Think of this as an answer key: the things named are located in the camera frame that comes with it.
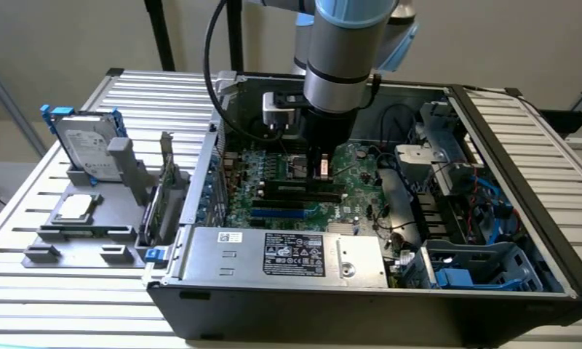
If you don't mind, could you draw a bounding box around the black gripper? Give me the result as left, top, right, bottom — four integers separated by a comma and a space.
302, 107, 357, 188

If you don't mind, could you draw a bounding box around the blue latch on case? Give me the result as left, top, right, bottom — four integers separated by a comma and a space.
144, 246, 168, 263

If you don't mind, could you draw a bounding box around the green motherboard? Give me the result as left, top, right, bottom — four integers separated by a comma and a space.
222, 140, 394, 237

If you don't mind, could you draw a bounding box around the silver drive cage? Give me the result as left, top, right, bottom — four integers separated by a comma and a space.
396, 101, 486, 197

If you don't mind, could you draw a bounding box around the silver chipset heatsink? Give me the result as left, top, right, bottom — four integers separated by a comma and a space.
329, 222, 358, 236

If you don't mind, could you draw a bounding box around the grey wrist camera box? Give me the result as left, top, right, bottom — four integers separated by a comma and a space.
262, 92, 309, 140

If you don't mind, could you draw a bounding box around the graphics card with metal bracket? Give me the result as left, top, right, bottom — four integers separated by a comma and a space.
143, 131, 182, 245

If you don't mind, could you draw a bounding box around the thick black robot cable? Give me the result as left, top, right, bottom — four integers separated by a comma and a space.
202, 0, 278, 142

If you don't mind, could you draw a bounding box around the grey parts rack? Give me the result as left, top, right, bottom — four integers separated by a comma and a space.
23, 137, 191, 269

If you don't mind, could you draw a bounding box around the black vertical stand post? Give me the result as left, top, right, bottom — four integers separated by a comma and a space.
144, 0, 176, 72

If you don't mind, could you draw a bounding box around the hard disk with blue bracket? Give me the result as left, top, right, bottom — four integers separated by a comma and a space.
40, 104, 130, 186

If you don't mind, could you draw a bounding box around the black open PC case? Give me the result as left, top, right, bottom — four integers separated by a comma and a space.
147, 74, 582, 342

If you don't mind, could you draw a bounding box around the black expansion slot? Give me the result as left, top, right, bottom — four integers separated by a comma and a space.
250, 198, 307, 212

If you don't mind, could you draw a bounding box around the CPU socket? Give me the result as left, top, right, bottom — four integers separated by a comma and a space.
286, 154, 313, 179

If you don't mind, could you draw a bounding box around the blue data wire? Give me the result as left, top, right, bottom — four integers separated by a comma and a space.
470, 174, 524, 244

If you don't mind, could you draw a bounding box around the silver CPU chip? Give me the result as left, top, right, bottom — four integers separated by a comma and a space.
59, 195, 98, 220

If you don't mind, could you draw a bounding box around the silver power supply unit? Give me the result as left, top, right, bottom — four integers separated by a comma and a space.
172, 227, 389, 289

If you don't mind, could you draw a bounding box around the blue expansion slot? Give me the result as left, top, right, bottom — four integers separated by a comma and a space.
250, 207, 307, 221

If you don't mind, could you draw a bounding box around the blue disk bay cage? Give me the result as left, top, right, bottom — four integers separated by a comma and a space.
420, 238, 548, 292

